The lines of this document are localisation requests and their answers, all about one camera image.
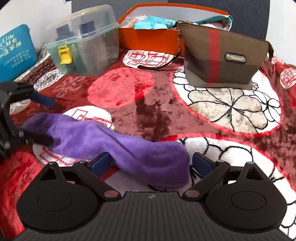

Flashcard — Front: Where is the clear plastic storage box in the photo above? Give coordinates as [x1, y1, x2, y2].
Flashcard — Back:
[46, 4, 120, 76]

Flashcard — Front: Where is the teal floral cloth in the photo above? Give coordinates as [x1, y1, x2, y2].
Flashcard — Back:
[134, 14, 233, 32]

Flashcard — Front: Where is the dark grey felt panel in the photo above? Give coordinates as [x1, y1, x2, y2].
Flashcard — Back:
[168, 0, 271, 42]

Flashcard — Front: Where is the brown pouch with red stripe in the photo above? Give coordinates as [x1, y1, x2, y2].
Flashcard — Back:
[136, 20, 274, 90]

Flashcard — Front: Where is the purple towel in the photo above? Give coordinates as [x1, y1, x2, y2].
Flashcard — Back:
[21, 113, 191, 189]

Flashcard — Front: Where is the teal cushion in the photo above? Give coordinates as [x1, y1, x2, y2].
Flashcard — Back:
[0, 24, 38, 82]

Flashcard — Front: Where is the striped cloth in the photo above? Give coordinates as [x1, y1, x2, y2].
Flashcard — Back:
[36, 42, 51, 62]

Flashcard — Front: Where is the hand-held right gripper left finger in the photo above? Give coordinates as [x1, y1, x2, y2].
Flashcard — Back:
[38, 152, 122, 201]

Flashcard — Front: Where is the orange cardboard box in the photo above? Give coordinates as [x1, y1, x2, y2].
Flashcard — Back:
[117, 3, 234, 57]

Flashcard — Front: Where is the red floral printed blanket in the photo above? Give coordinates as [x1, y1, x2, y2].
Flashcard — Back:
[0, 42, 296, 239]

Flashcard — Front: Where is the dark capped bottle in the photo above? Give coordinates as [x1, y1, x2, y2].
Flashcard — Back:
[56, 24, 73, 47]
[80, 21, 96, 70]

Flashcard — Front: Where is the light grey felt panel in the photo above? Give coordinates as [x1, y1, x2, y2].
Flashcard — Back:
[71, 0, 169, 14]

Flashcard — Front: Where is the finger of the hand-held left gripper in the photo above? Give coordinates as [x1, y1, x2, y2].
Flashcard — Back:
[0, 105, 55, 160]
[0, 82, 56, 107]

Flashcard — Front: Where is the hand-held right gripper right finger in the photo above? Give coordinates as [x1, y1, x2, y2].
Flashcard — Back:
[183, 152, 264, 201]

